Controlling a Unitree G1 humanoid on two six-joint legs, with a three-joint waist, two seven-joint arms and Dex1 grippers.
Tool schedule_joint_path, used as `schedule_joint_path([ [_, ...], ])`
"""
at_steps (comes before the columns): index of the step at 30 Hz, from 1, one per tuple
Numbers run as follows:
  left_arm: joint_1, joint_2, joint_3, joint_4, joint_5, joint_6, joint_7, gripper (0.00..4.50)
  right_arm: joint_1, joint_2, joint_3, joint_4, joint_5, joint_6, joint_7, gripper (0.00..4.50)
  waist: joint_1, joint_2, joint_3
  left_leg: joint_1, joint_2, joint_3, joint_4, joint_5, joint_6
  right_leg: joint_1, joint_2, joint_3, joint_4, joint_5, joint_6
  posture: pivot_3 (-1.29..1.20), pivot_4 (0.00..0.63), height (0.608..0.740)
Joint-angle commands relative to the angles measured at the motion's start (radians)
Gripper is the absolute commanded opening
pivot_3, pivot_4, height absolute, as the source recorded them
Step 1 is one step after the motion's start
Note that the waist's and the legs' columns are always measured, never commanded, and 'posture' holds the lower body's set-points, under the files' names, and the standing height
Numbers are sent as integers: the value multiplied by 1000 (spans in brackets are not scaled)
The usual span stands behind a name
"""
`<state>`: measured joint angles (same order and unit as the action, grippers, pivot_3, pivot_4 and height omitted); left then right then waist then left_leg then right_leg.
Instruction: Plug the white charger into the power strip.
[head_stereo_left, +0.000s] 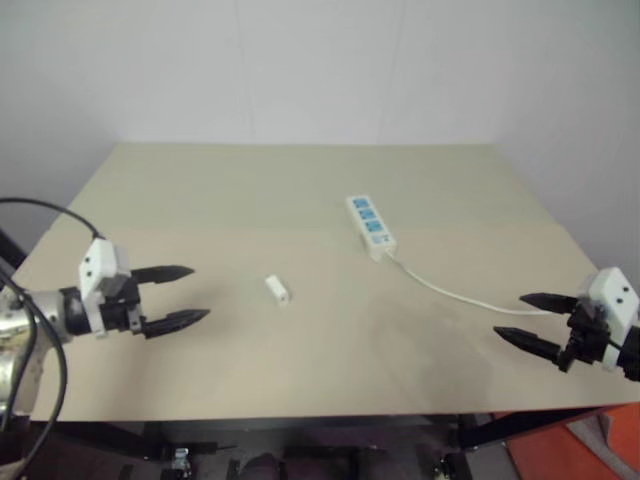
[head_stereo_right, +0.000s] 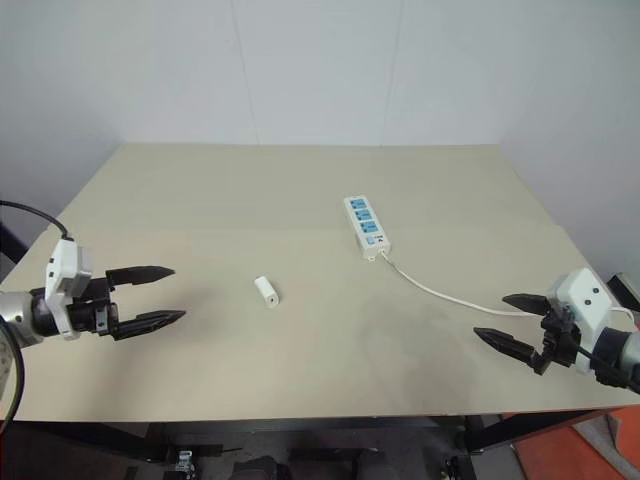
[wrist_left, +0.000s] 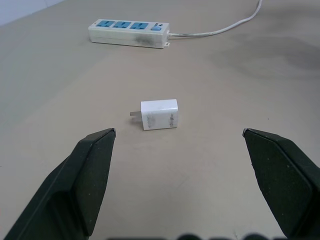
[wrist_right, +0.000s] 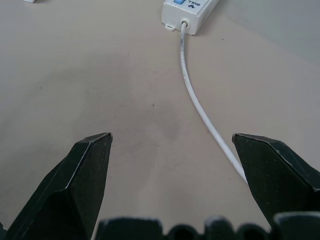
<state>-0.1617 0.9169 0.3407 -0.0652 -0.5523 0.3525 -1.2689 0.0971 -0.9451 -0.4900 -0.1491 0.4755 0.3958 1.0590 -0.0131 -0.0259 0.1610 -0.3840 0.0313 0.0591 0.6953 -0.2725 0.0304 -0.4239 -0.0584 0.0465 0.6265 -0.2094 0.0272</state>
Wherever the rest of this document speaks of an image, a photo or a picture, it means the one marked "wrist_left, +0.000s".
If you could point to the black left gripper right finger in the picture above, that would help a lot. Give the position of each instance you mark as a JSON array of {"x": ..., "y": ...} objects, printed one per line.
[{"x": 282, "y": 175}]

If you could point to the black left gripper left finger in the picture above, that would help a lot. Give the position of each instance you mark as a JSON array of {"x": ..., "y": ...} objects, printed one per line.
[{"x": 75, "y": 185}]

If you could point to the white charger plug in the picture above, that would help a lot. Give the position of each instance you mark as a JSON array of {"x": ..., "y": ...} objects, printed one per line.
[{"x": 160, "y": 115}]

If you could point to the white power strip blue sockets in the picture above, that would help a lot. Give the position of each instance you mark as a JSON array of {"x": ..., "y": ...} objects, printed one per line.
[{"x": 130, "y": 33}]

